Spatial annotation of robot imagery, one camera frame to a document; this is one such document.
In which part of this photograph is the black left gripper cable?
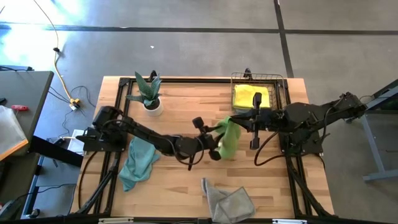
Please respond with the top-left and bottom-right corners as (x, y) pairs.
(174, 146), (206, 171)

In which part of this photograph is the thin black floor cable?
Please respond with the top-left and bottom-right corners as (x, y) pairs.
(48, 85), (96, 133)

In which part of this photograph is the black angled panel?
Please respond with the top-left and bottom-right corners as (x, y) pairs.
(29, 136), (84, 168)

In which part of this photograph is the yellow microfiber towel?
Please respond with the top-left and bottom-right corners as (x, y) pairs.
(233, 83), (271, 110)

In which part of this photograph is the teal microfiber towel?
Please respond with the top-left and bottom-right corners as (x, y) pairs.
(118, 136), (161, 193)

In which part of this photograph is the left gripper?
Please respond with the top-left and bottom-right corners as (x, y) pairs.
(174, 116), (224, 161)

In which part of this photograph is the grey microfiber towel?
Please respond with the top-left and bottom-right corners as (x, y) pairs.
(201, 177), (256, 224)

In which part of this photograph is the yellow extension cable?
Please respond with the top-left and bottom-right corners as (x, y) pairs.
(32, 0), (81, 110)

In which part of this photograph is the copper wire basket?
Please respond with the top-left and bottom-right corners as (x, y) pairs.
(230, 72), (287, 114)

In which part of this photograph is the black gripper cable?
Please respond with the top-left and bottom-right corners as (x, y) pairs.
(174, 146), (206, 171)
(254, 129), (282, 167)

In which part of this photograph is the grey metal table frame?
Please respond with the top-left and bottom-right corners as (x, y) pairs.
(343, 79), (398, 183)

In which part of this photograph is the black aluminium table frame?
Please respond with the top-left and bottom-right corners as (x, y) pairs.
(70, 68), (336, 220)

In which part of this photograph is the white power box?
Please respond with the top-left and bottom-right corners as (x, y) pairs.
(67, 129), (85, 155)

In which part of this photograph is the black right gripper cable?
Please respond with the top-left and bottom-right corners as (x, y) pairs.
(254, 129), (282, 167)

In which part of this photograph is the white plastic bag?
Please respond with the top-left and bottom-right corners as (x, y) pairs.
(0, 105), (28, 156)

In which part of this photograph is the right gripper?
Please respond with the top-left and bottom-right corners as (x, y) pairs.
(231, 92), (289, 150)

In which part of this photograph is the dark green microfiber towel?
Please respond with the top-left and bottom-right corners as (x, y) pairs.
(214, 116), (242, 160)

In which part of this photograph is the potted plant white pot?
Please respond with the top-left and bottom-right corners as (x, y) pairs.
(126, 71), (164, 118)

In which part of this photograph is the white bracket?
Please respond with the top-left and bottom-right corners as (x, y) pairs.
(272, 219), (308, 224)
(98, 217), (134, 224)

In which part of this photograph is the grey desk wooden edge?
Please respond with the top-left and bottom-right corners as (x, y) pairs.
(0, 70), (54, 162)

